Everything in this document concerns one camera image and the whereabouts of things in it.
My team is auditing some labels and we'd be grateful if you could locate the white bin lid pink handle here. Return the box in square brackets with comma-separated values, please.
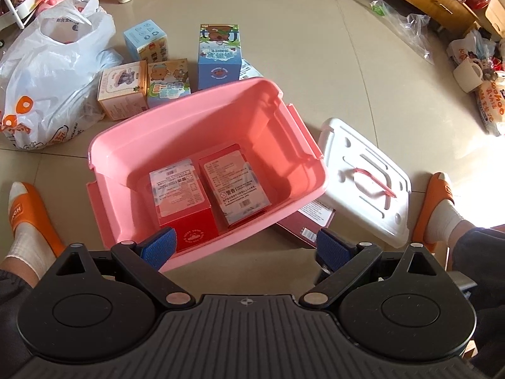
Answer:
[318, 118, 412, 248]

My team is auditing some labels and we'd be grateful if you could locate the dark maroon box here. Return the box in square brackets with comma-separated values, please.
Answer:
[276, 200, 336, 248]

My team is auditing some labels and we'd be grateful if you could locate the small pink red carton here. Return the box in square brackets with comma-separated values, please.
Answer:
[150, 158, 218, 253]

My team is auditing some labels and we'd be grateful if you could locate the red and blue carton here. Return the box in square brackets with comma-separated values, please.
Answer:
[199, 144, 270, 227]

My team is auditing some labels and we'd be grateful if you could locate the pink plastic storage bin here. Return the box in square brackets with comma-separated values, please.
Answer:
[87, 78, 326, 270]

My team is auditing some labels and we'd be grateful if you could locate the left white sock foot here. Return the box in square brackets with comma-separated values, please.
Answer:
[0, 181, 48, 285]

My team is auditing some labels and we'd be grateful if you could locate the white sock foot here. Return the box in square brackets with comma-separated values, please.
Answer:
[424, 199, 475, 247]
[0, 181, 48, 285]

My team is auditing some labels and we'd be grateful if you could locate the right white sock foot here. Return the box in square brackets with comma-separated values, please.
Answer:
[424, 199, 475, 247]

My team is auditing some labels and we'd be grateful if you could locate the left orange slipper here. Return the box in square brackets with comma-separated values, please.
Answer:
[8, 181, 65, 257]

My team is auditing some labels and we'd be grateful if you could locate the orange slipper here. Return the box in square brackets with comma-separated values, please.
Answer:
[412, 172, 454, 252]
[8, 181, 65, 257]

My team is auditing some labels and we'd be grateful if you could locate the right orange slipper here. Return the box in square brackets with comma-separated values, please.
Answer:
[412, 172, 454, 252]

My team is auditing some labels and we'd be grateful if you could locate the beige cartoon box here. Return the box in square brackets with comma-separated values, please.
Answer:
[97, 60, 148, 121]

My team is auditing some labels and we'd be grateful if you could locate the white orange bag at right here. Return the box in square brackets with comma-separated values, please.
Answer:
[476, 71, 505, 137]

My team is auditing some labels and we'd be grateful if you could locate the white plastic jug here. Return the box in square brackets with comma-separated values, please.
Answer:
[453, 57, 484, 93]

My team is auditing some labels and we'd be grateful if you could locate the blue yellow bear box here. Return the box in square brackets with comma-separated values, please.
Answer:
[146, 58, 191, 109]

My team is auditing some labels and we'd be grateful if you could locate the white orange printed plastic bag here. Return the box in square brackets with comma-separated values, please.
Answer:
[1, 0, 122, 151]

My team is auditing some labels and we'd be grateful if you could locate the light blue cube box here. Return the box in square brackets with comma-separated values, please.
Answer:
[123, 20, 169, 63]

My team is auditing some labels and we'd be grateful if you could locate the clear plastic bag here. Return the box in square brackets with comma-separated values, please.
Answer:
[370, 0, 434, 64]

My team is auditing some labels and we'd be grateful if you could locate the tall blue bear box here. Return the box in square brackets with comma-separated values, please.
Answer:
[198, 24, 242, 90]

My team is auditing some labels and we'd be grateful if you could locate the flat blue pink box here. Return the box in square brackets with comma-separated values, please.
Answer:
[239, 58, 263, 81]

